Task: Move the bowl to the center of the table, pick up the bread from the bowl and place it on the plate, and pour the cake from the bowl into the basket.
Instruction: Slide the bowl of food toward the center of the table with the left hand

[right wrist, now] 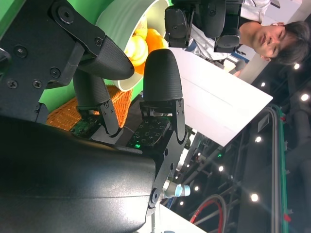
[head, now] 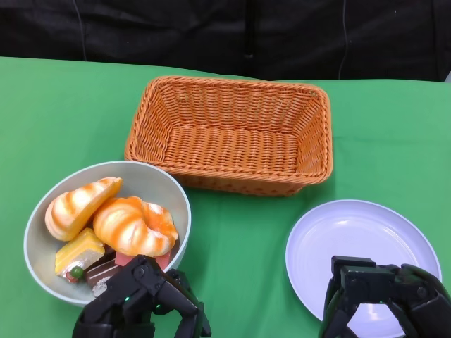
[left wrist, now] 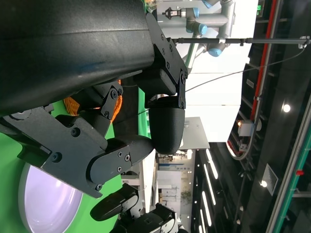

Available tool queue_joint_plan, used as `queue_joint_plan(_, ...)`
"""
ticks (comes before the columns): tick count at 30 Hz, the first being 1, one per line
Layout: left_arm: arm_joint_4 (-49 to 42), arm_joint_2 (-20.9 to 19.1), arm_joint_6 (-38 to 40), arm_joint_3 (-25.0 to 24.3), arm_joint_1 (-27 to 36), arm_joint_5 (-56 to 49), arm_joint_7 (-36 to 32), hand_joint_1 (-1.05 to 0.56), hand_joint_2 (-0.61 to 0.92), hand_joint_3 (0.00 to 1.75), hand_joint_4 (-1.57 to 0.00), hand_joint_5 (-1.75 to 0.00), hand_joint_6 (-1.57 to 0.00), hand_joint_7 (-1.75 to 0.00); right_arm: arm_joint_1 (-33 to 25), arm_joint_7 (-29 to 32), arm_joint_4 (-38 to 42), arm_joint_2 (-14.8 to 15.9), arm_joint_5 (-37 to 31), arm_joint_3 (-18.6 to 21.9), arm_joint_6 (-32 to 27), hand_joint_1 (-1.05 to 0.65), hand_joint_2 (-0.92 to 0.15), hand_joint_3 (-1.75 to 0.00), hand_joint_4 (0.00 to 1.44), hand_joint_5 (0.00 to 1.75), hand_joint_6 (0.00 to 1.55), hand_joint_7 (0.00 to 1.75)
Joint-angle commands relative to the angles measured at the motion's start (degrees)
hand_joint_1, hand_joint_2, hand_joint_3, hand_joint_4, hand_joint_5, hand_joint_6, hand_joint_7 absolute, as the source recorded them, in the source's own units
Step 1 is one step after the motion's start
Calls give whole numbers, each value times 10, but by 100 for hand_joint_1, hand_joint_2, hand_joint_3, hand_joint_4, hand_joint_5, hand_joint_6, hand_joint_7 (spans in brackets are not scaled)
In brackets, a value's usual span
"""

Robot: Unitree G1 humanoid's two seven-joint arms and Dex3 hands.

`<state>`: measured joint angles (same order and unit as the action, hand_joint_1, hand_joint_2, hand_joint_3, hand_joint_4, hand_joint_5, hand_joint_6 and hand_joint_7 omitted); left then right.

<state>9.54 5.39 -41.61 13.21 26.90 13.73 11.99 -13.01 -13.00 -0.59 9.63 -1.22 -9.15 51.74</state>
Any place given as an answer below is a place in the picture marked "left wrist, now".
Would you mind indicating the black boom pole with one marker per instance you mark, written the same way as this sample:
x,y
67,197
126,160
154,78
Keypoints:
x,y
267,40

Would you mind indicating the green tablecloth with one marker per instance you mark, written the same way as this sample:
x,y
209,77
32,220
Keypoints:
x,y
7,174

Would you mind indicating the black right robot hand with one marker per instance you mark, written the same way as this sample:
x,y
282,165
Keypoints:
x,y
150,221

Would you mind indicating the light grey cabinet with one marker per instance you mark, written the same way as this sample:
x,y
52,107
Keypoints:
x,y
194,133

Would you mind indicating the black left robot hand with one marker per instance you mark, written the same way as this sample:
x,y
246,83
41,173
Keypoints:
x,y
73,48

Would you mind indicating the red ceiling pipe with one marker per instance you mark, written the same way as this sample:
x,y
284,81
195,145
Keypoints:
x,y
263,60

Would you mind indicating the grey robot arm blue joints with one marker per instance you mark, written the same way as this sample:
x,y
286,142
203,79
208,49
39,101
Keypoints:
x,y
218,19

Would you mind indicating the lavender white plate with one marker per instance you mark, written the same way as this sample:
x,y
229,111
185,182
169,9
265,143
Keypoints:
x,y
48,206

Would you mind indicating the green exit sign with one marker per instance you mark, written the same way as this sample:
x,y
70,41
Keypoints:
x,y
260,11

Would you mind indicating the orange wicker basket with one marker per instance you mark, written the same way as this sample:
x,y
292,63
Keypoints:
x,y
73,106

